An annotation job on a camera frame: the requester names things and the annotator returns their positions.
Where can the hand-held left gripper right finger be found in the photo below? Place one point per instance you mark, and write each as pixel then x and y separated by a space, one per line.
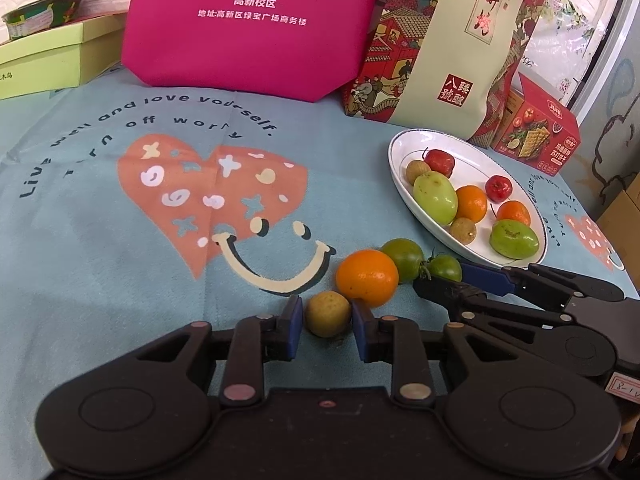
pixel 362 332

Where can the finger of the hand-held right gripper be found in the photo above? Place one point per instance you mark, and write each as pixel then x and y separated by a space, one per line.
pixel 485 276
pixel 440 292

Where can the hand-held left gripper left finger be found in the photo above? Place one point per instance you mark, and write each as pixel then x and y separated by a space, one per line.
pixel 292 330

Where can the green tomato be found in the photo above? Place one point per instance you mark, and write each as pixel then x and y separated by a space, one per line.
pixel 445 267
pixel 402 257

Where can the brown longan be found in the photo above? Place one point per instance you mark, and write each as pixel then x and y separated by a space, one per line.
pixel 416 171
pixel 327 312
pixel 462 230

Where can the orange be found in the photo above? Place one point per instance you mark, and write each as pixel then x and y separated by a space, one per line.
pixel 366 277
pixel 513 212
pixel 471 203

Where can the small red apple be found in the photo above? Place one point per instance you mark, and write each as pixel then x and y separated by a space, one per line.
pixel 498 188
pixel 441 161

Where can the white plate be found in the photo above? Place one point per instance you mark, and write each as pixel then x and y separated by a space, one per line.
pixel 465 165

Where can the cardboard box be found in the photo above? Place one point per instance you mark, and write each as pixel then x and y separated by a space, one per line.
pixel 622 210

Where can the red cracker box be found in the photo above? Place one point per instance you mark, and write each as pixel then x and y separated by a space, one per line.
pixel 545 135

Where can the blue printed tablecloth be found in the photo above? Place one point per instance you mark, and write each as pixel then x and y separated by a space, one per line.
pixel 125 260

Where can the red patterned gift bag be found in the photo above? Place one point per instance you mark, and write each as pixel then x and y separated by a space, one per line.
pixel 390 60

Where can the white floral bag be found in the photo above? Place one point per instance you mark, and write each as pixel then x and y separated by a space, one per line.
pixel 565 45

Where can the pink tote bag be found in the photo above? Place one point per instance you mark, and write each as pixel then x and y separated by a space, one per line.
pixel 250 50

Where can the light green box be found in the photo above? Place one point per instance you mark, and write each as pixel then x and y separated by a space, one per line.
pixel 45 60

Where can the green bowl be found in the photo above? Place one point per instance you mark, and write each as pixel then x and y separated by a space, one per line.
pixel 40 17

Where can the white door frame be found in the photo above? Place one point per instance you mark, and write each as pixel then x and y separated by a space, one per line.
pixel 607 25

